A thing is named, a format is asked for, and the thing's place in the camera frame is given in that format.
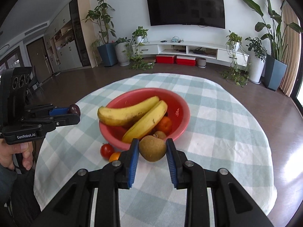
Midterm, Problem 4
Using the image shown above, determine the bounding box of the red storage box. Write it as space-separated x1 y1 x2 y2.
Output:
156 55 176 64
176 55 196 66

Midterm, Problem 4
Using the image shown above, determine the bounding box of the trailing pothos plant right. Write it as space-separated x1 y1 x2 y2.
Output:
221 31 250 88

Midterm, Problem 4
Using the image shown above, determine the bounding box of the right red storage box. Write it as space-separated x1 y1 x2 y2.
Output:
176 55 196 66

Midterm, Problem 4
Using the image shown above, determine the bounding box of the red tomato behind bananas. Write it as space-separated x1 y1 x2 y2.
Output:
100 144 115 160

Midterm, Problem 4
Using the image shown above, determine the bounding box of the wooden display cabinet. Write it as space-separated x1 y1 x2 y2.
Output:
44 0 97 73

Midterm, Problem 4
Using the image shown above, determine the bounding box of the brown kiwi fruit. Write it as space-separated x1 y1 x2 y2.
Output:
139 135 166 162

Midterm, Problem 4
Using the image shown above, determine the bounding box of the tall plant blue pot left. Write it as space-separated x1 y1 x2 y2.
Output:
84 0 117 67

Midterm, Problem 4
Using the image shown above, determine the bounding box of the grey sleeved left forearm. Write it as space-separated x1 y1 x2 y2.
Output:
1 166 41 226

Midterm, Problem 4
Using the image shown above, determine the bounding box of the small hidden orange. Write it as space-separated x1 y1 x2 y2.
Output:
109 152 121 162

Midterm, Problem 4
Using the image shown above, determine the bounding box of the wall mounted black television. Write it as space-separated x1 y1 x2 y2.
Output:
147 0 226 29

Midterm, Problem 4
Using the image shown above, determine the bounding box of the bushy plant white pot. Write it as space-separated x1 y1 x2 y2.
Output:
245 37 267 84

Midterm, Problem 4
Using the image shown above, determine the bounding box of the left red storage box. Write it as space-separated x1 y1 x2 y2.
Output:
156 55 176 64

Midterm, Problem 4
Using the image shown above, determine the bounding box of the trailing pothos plant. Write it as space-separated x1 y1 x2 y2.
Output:
221 31 250 88
128 26 155 71

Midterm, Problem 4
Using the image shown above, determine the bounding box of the small grey pot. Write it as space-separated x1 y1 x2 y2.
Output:
197 58 206 68

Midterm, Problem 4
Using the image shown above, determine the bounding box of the red plastic colander bowl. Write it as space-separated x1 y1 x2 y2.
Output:
97 88 190 150

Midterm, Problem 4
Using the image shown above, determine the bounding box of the plant in white ribbed pot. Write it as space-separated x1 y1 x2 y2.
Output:
114 37 130 67

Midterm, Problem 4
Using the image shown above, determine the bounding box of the white tv console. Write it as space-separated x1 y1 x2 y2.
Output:
131 40 250 67

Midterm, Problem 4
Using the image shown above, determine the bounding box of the trailing pothos plant left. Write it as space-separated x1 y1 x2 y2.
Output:
128 26 155 71

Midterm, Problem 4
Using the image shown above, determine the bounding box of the large leaf plant blue pot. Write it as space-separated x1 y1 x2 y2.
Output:
242 0 302 87

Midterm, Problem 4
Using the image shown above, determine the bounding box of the person's left hand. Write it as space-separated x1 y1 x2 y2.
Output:
0 139 33 171

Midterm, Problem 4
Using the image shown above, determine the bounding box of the beige curtain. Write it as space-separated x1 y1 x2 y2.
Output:
280 3 301 97

